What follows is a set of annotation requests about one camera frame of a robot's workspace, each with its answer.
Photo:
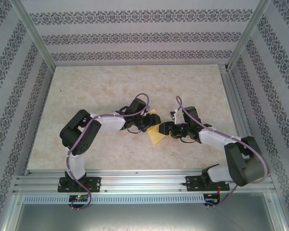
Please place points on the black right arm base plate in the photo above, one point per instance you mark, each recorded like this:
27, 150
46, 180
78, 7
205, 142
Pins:
191, 184

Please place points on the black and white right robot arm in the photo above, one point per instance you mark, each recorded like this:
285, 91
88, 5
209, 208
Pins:
245, 163

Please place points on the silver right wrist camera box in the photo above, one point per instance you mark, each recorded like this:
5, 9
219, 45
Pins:
176, 116

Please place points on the yellow square paper sheet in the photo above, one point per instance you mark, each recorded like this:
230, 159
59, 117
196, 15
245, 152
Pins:
156, 137

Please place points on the aluminium frame post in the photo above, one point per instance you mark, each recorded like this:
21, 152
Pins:
249, 33
36, 36

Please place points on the grey metal sheet tray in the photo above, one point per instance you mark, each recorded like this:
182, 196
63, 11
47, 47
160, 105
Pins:
144, 217

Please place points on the aluminium side rail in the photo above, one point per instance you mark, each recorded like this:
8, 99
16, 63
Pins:
238, 108

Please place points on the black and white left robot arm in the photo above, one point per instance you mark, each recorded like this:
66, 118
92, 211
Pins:
79, 134

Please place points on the aluminium mounting rail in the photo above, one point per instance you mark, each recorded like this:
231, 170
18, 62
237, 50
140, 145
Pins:
142, 180

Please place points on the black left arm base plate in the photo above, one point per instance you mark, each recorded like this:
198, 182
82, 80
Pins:
95, 184

